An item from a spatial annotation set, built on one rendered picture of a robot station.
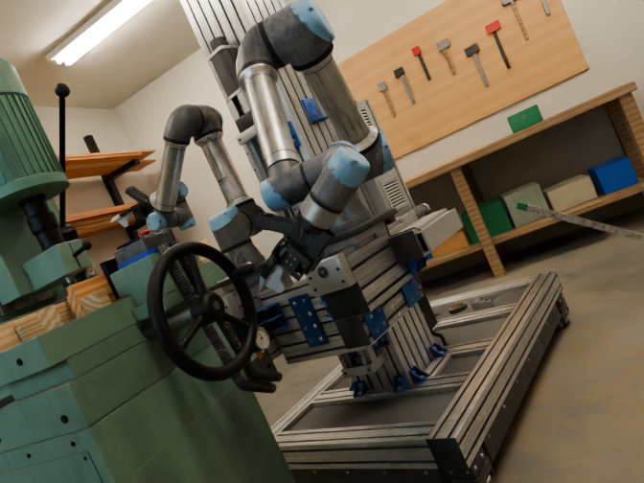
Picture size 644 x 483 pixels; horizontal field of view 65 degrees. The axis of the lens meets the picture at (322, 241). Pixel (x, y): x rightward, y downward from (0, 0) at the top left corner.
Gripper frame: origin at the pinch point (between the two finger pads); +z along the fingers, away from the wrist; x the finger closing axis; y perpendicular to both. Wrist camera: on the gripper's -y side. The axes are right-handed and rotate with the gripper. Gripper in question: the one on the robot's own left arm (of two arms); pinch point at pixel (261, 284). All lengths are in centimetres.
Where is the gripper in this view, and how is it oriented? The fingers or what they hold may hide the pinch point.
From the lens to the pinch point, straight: 110.2
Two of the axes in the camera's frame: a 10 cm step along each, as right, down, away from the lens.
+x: 4.0, -2.3, 8.9
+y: 7.6, 6.2, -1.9
